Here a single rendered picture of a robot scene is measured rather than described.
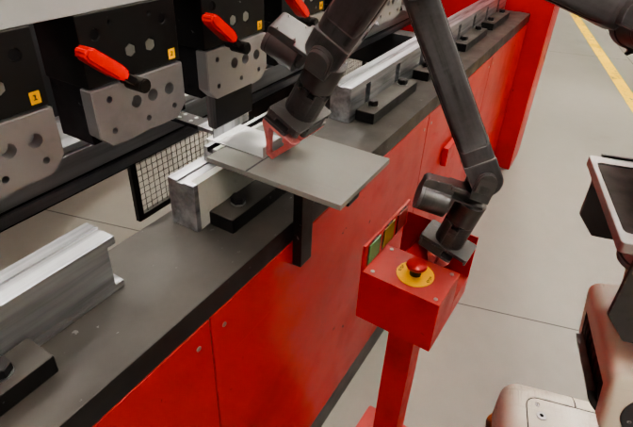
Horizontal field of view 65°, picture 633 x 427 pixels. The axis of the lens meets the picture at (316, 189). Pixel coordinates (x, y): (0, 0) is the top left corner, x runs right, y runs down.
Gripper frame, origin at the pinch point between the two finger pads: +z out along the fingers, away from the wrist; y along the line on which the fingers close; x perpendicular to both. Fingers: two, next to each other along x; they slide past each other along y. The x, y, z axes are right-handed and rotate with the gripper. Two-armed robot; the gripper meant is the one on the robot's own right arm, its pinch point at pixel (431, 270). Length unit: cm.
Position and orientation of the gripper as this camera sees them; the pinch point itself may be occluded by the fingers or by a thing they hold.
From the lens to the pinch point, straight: 108.7
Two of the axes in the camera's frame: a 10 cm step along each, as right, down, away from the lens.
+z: -2.5, 7.5, 6.1
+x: -5.4, 4.1, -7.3
